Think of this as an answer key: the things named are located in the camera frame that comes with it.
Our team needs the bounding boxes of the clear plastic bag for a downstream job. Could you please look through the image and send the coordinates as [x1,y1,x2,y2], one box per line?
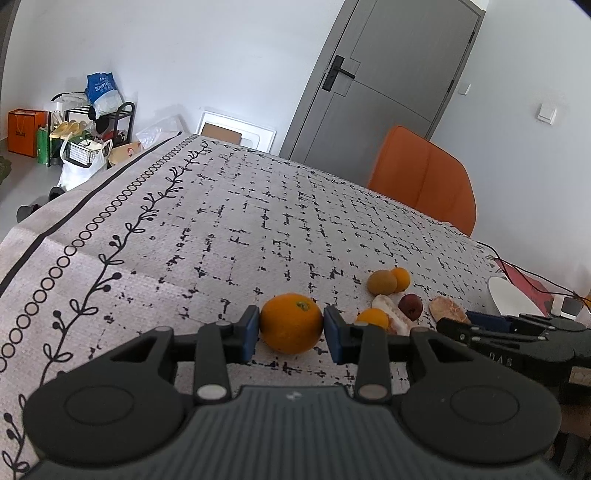
[136,115,186,151]

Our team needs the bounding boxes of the green bag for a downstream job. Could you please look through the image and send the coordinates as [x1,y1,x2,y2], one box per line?
[36,126,54,167]

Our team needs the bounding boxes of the orange chair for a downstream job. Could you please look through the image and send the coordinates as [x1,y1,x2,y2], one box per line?
[367,125,477,237]

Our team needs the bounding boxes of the black cable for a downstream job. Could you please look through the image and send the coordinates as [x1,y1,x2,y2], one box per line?
[475,240,591,303]

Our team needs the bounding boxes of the red booklet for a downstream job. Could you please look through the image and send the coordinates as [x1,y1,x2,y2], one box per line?
[493,257,556,315]

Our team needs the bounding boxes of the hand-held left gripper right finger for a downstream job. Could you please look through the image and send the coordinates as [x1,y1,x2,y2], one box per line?
[323,305,472,404]

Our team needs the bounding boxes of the brown cardboard sheet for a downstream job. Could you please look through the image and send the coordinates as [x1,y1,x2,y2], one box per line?
[201,122,245,147]

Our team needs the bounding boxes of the brown paper bag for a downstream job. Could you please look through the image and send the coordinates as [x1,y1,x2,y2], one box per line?
[109,141,144,169]

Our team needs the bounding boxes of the grey patterned tablecloth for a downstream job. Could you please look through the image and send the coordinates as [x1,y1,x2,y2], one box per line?
[0,134,591,480]

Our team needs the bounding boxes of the yellow slippers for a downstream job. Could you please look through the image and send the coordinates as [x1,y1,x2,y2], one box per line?
[49,119,84,140]

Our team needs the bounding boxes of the white plate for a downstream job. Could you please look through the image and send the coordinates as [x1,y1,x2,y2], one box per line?
[488,275,548,317]

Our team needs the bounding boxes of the white plastic bag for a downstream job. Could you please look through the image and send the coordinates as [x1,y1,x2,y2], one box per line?
[58,138,114,191]

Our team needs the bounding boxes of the orange paper bag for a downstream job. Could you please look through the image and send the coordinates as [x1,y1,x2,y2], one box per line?
[6,108,49,158]

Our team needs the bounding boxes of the large orange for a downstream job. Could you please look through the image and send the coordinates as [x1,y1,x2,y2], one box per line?
[260,293,324,354]

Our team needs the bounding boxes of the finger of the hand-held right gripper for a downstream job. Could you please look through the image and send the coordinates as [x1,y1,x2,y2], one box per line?
[436,316,491,352]
[465,311,521,334]

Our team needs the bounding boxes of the blue and white bag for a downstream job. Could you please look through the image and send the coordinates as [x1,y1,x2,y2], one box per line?
[85,72,123,116]

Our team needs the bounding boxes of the bread slice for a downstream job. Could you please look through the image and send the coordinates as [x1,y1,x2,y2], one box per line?
[428,296,472,326]

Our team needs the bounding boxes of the brown kiwi fruit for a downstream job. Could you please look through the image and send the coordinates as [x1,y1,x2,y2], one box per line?
[368,270,398,296]

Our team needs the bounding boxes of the black door handle lock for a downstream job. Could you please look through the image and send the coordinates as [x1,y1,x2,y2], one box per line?
[321,55,356,92]

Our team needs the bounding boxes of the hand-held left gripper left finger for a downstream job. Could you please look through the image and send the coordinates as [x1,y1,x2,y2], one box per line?
[109,305,262,404]

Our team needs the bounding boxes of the dark red plum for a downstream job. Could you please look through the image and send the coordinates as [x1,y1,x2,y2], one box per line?
[398,293,424,321]

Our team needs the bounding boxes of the small white device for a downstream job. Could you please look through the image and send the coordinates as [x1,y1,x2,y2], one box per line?
[549,295,585,320]

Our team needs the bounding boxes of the white framed board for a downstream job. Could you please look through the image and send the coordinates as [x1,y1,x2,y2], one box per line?
[197,106,277,156]

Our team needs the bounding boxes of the grey door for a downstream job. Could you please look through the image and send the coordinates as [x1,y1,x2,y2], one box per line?
[279,0,486,163]

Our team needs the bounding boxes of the black wire basket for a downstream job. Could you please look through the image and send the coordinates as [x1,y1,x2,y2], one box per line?
[66,140,105,168]

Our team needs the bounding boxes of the black shoe rack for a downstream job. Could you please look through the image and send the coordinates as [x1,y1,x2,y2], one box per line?
[50,92,136,168]

